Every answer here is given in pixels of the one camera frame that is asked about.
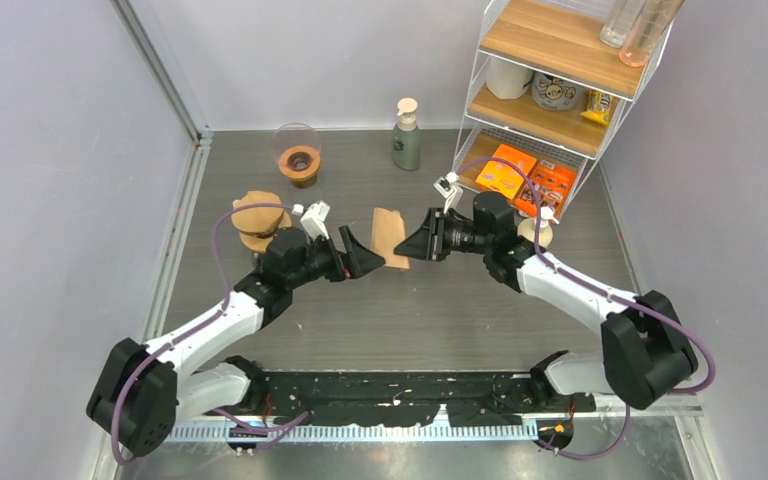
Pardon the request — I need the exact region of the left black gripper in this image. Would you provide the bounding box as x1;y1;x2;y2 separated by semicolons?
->
287;226;384;290

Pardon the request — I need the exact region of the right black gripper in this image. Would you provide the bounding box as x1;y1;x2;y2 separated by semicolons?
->
394;209;492;263

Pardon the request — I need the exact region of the pink glass dripper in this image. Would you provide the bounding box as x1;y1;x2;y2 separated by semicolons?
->
270;122;321;163

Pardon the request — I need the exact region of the small wooden ring holder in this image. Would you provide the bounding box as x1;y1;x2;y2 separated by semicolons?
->
277;145;321;183

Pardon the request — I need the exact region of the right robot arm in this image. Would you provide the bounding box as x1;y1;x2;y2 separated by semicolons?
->
394;192;699;411

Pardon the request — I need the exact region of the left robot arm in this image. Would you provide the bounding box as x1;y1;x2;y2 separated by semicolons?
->
86;226;385;465

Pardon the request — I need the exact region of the small glass with wood band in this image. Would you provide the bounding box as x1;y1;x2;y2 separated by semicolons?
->
290;175;318;189

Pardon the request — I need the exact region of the orange box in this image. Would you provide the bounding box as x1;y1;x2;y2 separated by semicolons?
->
476;144;537;201

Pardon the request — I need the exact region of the cream pump bottle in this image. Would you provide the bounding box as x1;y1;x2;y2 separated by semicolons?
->
517;206;558;249

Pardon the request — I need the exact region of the green pump bottle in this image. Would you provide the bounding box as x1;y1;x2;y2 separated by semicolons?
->
392;97;421;171

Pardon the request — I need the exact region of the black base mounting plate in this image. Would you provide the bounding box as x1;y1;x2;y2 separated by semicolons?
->
225;371;596;427

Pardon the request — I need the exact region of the orange snack packet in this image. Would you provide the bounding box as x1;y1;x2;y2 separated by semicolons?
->
514;160;577;218

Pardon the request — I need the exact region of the white paper roll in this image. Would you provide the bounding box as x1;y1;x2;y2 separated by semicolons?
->
485;57;534;100

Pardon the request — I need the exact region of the cartoon printed tin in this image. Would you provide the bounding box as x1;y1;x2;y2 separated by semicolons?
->
531;71;586;111

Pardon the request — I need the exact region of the yellow snack bag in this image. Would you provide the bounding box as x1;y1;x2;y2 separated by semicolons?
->
580;89;618;127

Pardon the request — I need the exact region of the clear glass bottle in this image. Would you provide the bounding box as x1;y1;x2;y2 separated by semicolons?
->
599;0;646;48

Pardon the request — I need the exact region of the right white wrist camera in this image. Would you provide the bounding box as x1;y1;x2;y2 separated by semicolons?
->
433;171;463;214

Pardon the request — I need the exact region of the white wire wooden shelf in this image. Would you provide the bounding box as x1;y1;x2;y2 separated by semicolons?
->
453;1;670;200

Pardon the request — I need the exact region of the aluminium frame rail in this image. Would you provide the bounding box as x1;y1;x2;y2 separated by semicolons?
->
112;0;213;340

